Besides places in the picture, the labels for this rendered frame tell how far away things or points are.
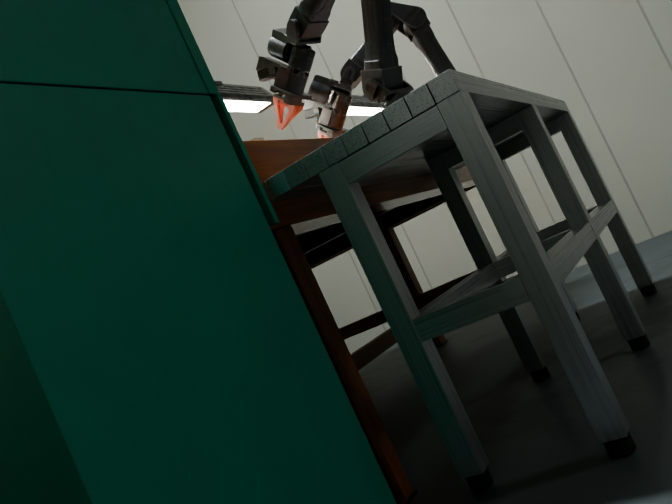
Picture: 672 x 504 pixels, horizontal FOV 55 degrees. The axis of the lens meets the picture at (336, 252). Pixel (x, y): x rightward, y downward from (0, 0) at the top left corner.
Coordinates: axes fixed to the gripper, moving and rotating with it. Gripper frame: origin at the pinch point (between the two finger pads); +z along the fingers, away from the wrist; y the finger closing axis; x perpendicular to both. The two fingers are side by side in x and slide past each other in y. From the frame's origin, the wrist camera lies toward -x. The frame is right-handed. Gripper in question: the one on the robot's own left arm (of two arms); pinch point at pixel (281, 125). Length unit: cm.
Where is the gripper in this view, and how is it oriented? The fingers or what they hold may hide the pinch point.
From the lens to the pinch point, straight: 166.6
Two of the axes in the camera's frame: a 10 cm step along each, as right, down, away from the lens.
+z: -3.2, 8.8, 3.5
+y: -4.8, 1.7, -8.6
